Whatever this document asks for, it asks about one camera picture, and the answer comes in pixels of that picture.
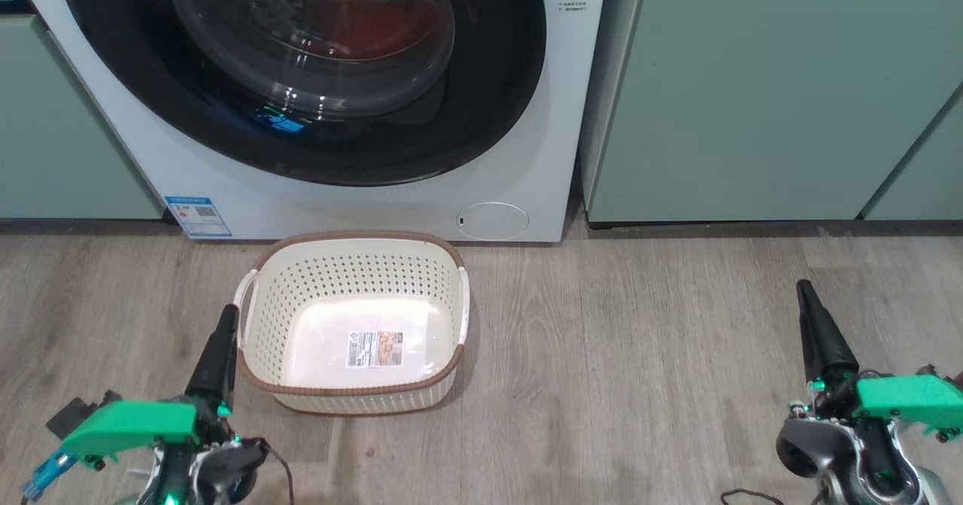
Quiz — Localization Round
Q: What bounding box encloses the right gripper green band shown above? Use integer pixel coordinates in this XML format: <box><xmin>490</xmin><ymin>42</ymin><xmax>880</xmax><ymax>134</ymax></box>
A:
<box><xmin>788</xmin><ymin>279</ymin><xmax>963</xmax><ymax>443</ymax></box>

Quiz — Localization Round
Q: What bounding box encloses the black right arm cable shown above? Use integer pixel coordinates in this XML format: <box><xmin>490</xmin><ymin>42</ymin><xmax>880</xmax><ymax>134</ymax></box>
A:
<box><xmin>721</xmin><ymin>488</ymin><xmax>828</xmax><ymax>505</ymax></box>

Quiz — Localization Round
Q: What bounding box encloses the red white striped garment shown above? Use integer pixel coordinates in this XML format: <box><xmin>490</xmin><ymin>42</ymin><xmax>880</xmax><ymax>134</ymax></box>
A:
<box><xmin>312</xmin><ymin>0</ymin><xmax>441</xmax><ymax>59</ymax></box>

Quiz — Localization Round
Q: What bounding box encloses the blue energy label sticker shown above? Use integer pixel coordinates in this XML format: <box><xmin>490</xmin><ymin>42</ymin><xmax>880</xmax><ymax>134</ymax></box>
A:
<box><xmin>164</xmin><ymin>195</ymin><xmax>232</xmax><ymax>239</ymax></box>

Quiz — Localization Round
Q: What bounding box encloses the blue left cable connector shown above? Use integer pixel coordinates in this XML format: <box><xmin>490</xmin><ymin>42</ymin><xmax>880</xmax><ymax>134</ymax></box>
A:
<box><xmin>21</xmin><ymin>449</ymin><xmax>77</xmax><ymax>500</ymax></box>

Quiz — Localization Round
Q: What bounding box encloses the white washing machine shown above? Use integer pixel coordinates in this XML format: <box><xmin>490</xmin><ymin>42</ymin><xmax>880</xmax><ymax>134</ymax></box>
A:
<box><xmin>8</xmin><ymin>0</ymin><xmax>610</xmax><ymax>242</ymax></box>

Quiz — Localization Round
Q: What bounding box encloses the grey left arm cable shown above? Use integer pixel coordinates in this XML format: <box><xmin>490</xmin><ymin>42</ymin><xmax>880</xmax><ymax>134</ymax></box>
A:
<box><xmin>263</xmin><ymin>445</ymin><xmax>296</xmax><ymax>505</ymax></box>

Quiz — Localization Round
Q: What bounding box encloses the round washer filter cover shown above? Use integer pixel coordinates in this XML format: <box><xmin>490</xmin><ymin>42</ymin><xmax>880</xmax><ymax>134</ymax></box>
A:
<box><xmin>457</xmin><ymin>202</ymin><xmax>530</xmax><ymax>241</ymax></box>

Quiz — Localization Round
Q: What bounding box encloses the pale green low cabinet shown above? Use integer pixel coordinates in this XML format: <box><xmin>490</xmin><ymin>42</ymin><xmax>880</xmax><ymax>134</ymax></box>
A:
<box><xmin>0</xmin><ymin>0</ymin><xmax>165</xmax><ymax>220</ymax></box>

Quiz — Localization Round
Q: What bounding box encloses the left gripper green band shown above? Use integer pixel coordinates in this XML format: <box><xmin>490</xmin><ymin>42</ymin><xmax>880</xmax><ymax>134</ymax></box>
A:
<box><xmin>60</xmin><ymin>304</ymin><xmax>240</xmax><ymax>505</ymax></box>

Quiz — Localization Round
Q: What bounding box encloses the printed sticker in basket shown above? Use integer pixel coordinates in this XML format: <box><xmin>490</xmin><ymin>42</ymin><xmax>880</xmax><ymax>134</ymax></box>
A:
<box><xmin>346</xmin><ymin>330</ymin><xmax>405</xmax><ymax>369</ymax></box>

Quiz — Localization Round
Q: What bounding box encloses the cream perforated laundry basket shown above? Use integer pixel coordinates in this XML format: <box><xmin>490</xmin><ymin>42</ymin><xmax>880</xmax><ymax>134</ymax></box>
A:
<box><xmin>233</xmin><ymin>230</ymin><xmax>471</xmax><ymax>415</ymax></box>

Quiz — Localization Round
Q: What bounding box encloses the black round washing machine door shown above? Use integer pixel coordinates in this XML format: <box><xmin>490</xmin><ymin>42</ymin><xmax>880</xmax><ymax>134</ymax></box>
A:
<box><xmin>54</xmin><ymin>0</ymin><xmax>548</xmax><ymax>187</ymax></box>

